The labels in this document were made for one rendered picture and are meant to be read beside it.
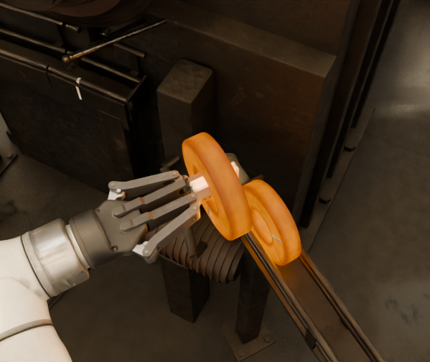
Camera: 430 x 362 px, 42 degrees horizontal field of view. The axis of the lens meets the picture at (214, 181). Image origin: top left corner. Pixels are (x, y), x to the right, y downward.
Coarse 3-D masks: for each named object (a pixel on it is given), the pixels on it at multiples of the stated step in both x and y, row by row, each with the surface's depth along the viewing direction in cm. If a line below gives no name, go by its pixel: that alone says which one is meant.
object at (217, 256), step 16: (208, 224) 118; (176, 240) 118; (208, 240) 117; (224, 240) 116; (160, 256) 129; (176, 256) 120; (208, 256) 116; (224, 256) 115; (240, 256) 116; (176, 272) 132; (192, 272) 132; (208, 272) 119; (224, 272) 116; (176, 288) 142; (192, 288) 139; (208, 288) 159; (176, 304) 153; (192, 304) 147; (192, 320) 159
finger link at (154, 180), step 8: (152, 176) 77; (160, 176) 77; (168, 176) 77; (176, 176) 77; (112, 184) 77; (120, 184) 77; (128, 184) 77; (136, 184) 77; (144, 184) 77; (152, 184) 77; (160, 184) 78; (168, 184) 79; (128, 192) 78; (136, 192) 78; (144, 192) 79
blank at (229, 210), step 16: (192, 144) 75; (208, 144) 74; (192, 160) 78; (208, 160) 72; (224, 160) 72; (208, 176) 73; (224, 176) 72; (224, 192) 72; (240, 192) 72; (208, 208) 83; (224, 208) 72; (240, 208) 73; (224, 224) 77; (240, 224) 74
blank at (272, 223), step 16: (256, 192) 94; (272, 192) 93; (256, 208) 96; (272, 208) 92; (256, 224) 102; (272, 224) 93; (288, 224) 92; (272, 240) 96; (288, 240) 92; (272, 256) 100; (288, 256) 94
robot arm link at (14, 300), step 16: (16, 240) 71; (0, 256) 68; (16, 256) 68; (0, 272) 67; (16, 272) 68; (32, 272) 68; (0, 288) 66; (16, 288) 67; (32, 288) 69; (0, 304) 66; (16, 304) 66; (32, 304) 68; (0, 320) 65; (16, 320) 66; (32, 320) 67; (48, 320) 69; (0, 336) 64
